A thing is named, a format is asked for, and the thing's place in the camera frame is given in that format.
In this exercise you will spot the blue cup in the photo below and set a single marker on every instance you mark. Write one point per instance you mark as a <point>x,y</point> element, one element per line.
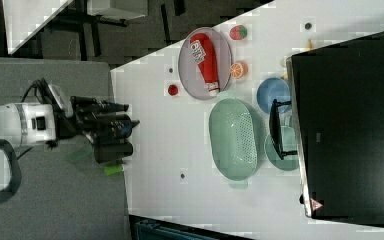
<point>272,89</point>

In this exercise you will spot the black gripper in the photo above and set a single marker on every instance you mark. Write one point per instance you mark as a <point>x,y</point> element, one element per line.
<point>69,116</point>

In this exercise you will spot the peeled banana toy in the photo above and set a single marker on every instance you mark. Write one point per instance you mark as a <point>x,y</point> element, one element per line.
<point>308,46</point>

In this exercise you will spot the red strawberry toy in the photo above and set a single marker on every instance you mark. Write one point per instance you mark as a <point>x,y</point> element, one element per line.
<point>173,90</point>

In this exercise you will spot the red green toy apple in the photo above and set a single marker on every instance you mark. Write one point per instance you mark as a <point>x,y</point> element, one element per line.
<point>238,32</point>

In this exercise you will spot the green pepper toy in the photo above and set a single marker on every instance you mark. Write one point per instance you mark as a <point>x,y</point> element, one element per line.
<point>111,170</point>

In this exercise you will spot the red ketchup bottle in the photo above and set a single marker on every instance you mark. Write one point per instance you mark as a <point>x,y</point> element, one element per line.
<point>204,55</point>

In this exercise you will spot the green mug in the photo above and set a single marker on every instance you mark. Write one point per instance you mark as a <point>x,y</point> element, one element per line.
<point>288,162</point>

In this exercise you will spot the orange slice toy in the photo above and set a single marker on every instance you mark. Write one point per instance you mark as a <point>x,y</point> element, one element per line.
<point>238,70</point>

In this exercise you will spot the small black pot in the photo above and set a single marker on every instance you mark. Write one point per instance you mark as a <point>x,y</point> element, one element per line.
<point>112,152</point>

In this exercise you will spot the black toaster oven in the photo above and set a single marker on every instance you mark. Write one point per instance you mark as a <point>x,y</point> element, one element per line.
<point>337,103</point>

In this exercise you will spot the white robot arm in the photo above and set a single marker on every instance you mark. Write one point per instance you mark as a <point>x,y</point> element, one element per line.
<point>25,125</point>

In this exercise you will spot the grey round plate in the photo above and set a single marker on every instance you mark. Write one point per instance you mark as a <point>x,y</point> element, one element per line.
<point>190,75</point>

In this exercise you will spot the green slotted spatula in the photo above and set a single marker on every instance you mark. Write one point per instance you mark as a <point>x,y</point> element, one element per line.
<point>79,154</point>

